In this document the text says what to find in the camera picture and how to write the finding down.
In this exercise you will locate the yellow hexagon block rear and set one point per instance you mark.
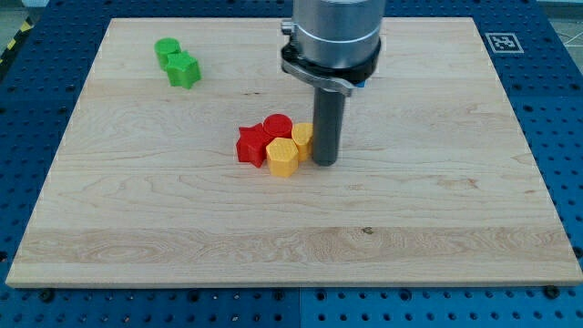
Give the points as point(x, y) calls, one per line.
point(302, 134)

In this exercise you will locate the light wooden board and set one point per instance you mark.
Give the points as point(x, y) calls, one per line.
point(435, 184)

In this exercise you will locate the green star block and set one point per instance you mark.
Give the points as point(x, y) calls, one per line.
point(182, 70)

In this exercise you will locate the yellow hexagon block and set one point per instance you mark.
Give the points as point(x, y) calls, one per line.
point(282, 157)
point(302, 134)

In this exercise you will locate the red cylinder block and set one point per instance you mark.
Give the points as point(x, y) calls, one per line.
point(278, 126)

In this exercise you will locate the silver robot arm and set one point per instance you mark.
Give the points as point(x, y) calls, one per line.
point(333, 44)

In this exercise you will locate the white fiducial marker tag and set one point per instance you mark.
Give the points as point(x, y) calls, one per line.
point(504, 43)

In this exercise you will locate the red star block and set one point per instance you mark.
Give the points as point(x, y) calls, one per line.
point(252, 143)

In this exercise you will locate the yellow hexagon block front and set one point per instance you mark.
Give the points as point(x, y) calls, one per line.
point(282, 157)

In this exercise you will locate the green cylinder block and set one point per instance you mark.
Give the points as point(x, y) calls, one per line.
point(163, 48)

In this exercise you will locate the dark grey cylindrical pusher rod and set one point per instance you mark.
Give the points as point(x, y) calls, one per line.
point(327, 121)

